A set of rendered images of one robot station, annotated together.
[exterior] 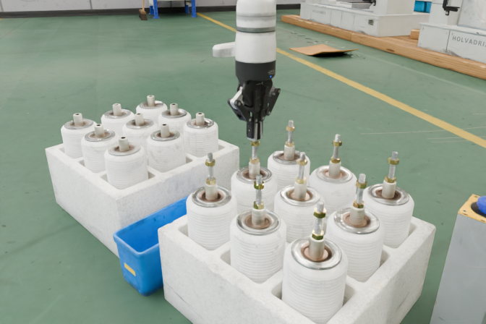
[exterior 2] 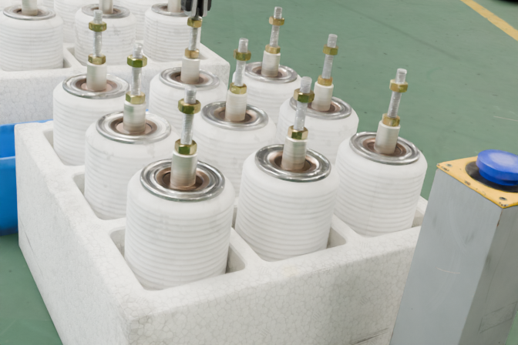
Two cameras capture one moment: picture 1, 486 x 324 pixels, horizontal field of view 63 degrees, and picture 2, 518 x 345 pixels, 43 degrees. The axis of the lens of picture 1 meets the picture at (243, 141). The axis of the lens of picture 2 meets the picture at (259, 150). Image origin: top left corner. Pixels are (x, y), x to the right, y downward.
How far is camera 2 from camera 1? 0.30 m
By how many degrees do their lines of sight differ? 11
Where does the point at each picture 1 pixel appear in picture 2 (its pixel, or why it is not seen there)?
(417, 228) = not seen: hidden behind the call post
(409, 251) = (386, 246)
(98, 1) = not seen: outside the picture
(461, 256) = (432, 249)
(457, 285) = (422, 304)
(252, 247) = (102, 159)
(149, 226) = not seen: hidden behind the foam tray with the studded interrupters
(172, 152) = (106, 38)
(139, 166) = (43, 43)
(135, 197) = (23, 87)
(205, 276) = (44, 200)
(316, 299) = (154, 249)
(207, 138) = (176, 34)
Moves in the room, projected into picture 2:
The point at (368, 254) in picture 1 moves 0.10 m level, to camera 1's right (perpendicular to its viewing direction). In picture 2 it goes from (288, 219) to (395, 245)
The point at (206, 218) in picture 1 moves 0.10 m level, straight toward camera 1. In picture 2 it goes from (70, 113) to (28, 150)
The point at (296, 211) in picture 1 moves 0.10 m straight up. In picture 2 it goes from (210, 133) to (220, 42)
